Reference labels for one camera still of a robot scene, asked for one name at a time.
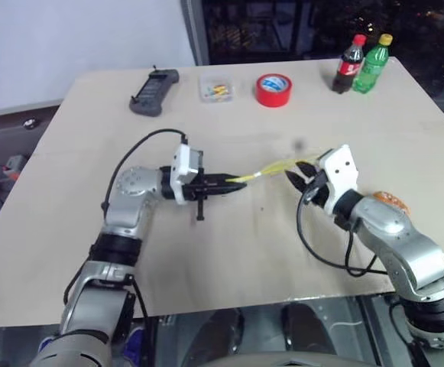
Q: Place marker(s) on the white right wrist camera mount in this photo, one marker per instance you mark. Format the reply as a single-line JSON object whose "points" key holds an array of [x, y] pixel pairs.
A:
{"points": [[342, 168]]}

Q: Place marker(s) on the orange snack packet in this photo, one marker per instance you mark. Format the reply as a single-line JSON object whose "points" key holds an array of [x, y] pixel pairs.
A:
{"points": [[391, 199]]}

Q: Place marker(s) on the small white black object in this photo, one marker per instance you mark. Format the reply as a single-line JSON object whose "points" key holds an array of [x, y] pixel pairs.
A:
{"points": [[29, 123]]}

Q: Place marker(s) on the cola bottle red cap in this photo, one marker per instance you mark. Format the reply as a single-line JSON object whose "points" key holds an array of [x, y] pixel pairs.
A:
{"points": [[347, 69]]}

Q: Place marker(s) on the red grey device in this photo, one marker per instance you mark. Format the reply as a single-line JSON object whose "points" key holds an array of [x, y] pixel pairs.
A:
{"points": [[13, 164]]}

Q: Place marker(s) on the green soda bottle yellow cap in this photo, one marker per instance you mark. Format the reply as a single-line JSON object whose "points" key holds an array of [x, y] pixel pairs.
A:
{"points": [[370, 72]]}

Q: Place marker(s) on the grey window frame post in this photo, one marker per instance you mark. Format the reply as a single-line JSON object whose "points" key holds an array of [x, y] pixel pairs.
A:
{"points": [[195, 30]]}

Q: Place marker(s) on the clear plastic box small parts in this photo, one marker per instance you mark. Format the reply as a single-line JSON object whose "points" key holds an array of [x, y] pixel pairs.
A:
{"points": [[216, 89]]}

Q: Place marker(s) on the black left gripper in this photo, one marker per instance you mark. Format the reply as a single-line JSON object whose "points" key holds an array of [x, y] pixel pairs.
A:
{"points": [[199, 189]]}

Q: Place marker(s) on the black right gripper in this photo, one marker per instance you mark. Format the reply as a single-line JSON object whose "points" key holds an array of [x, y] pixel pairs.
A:
{"points": [[317, 189]]}

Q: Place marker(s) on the dark grey handheld controller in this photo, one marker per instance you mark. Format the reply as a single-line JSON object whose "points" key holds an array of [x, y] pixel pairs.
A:
{"points": [[151, 93]]}

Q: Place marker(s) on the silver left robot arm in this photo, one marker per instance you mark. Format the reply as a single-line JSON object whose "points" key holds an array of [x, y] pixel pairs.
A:
{"points": [[130, 199]]}

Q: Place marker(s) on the red tape roll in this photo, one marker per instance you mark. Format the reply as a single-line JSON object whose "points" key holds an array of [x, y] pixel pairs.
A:
{"points": [[263, 97]]}

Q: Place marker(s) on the dark rounded shape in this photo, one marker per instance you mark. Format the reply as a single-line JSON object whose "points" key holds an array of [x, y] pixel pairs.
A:
{"points": [[218, 332]]}

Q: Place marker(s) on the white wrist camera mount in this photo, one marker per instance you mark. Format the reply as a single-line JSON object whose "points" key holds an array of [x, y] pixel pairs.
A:
{"points": [[342, 168], [183, 166]]}

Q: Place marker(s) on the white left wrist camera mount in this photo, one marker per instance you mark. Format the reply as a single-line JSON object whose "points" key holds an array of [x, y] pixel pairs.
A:
{"points": [[183, 166]]}

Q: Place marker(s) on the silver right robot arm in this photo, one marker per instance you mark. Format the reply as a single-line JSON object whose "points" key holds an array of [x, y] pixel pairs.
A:
{"points": [[401, 237]]}

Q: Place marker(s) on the silver robot torso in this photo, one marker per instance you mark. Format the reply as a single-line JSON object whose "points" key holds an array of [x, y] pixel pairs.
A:
{"points": [[282, 361]]}

